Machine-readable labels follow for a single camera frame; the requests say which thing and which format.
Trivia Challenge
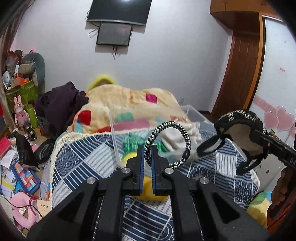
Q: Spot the black bag with silver chain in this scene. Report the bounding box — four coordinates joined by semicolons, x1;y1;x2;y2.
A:
196;109;268;175

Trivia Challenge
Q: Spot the white drawstring pouch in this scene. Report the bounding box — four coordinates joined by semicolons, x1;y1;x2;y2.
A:
160;122;202;164

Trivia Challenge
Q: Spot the black white braided bracelet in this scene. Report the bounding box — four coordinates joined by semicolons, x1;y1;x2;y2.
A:
143;121;192;169

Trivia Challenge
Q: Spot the person's right hand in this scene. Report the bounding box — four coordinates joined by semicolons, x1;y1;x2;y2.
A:
271;168;288;207

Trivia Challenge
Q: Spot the white door with pink hearts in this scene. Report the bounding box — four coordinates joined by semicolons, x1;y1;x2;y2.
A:
250;18;295;146

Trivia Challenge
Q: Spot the blue white patterned bedspread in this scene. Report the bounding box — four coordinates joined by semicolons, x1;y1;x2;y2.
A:
50;133;260;240

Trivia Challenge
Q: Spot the wooden wardrobe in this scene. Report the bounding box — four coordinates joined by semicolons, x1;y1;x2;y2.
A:
210;1;281;120

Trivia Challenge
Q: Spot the pink plush toy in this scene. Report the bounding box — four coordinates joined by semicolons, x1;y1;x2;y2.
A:
10;192;37;230

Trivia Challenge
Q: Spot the clear plastic storage box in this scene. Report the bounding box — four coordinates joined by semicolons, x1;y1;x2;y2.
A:
109;105;215;167

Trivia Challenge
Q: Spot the colourful pencil case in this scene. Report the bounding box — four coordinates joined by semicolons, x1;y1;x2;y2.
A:
11;162;41;194

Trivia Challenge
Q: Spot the beige patchwork fleece blanket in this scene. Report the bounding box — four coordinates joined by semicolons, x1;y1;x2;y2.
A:
67;84;187;133

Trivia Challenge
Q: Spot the dark purple garment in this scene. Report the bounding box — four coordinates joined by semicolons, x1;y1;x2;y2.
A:
34;82;89;138

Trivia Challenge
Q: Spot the green bottle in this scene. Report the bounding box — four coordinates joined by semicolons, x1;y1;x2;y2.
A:
27;104;38;128

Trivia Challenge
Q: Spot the pink bunny toy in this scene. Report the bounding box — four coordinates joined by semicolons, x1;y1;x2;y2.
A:
14;95;30;130

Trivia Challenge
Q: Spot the yellow plush pillow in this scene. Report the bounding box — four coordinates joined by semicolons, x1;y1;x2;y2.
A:
87;74;117;92

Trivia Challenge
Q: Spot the green cardboard box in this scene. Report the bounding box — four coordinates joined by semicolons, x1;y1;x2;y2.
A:
6;81;38;113

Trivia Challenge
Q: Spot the grey green plush dinosaur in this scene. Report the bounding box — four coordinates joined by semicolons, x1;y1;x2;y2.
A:
18;52;45;93

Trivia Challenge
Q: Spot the large wall television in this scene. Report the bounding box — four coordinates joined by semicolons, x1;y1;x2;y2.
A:
88;0;152;26

